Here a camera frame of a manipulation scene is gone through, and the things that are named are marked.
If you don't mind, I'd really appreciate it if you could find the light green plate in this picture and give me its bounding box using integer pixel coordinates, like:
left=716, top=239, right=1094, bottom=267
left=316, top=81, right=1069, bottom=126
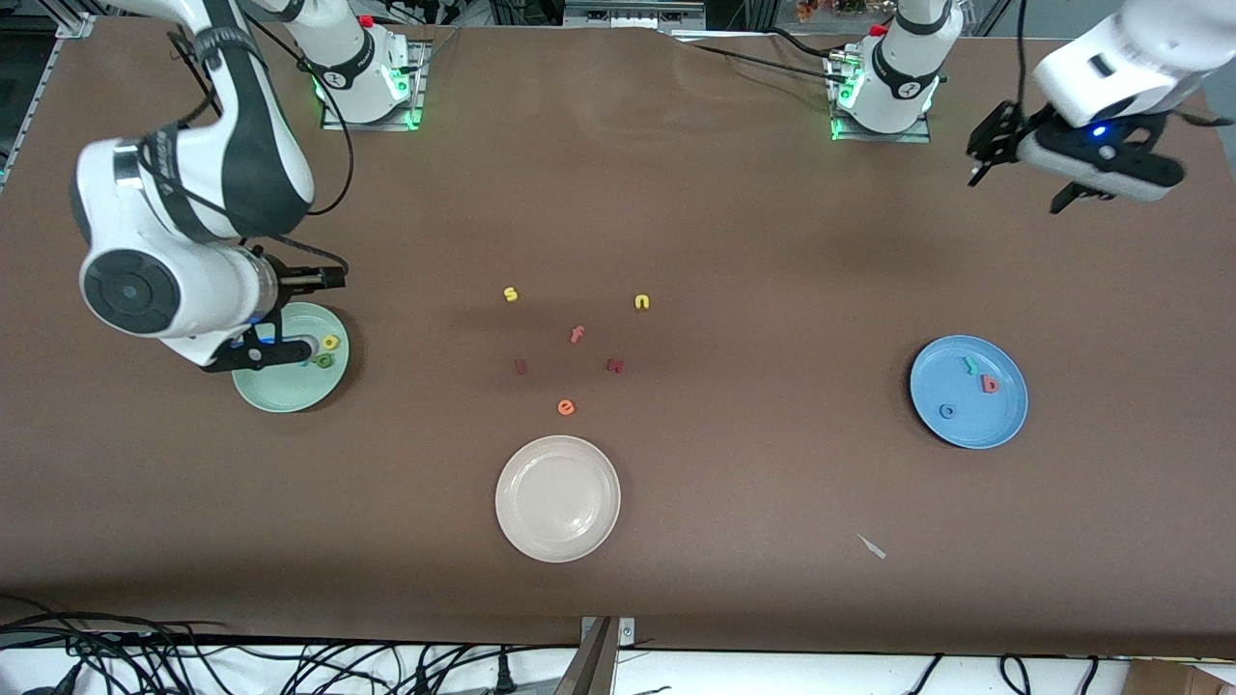
left=232, top=302, right=351, bottom=414

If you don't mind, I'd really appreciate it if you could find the blue plate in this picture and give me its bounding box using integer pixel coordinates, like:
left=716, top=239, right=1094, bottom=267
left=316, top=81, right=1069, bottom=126
left=909, top=335, right=1029, bottom=450

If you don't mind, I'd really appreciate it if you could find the cream white plate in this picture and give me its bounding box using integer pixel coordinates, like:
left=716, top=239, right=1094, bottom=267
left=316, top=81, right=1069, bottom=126
left=494, top=435, right=622, bottom=564

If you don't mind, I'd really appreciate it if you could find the brown cardboard box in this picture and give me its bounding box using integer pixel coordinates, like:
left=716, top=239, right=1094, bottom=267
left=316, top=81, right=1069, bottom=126
left=1125, top=659, right=1236, bottom=695

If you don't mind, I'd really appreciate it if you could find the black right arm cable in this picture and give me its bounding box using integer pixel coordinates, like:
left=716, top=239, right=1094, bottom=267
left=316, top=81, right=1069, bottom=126
left=174, top=0, right=354, bottom=283

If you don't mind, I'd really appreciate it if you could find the black table cable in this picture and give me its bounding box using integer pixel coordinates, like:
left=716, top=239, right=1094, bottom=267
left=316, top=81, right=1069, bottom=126
left=676, top=27, right=856, bottom=84

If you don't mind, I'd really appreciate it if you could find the aluminium table edge rail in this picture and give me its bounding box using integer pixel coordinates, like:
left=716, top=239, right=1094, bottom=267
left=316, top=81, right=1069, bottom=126
left=0, top=12, right=98, bottom=189

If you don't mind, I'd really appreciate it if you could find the grey metal rail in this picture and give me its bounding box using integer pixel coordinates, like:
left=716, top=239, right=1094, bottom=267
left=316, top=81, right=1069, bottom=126
left=565, top=0, right=706, bottom=28

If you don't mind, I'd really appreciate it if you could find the tangled black floor cable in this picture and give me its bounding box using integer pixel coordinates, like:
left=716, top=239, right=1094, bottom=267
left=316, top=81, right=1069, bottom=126
left=0, top=597, right=580, bottom=695

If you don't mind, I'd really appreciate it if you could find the metal table clamp bracket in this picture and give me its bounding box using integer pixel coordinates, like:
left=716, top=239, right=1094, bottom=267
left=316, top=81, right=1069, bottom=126
left=555, top=616, right=636, bottom=695

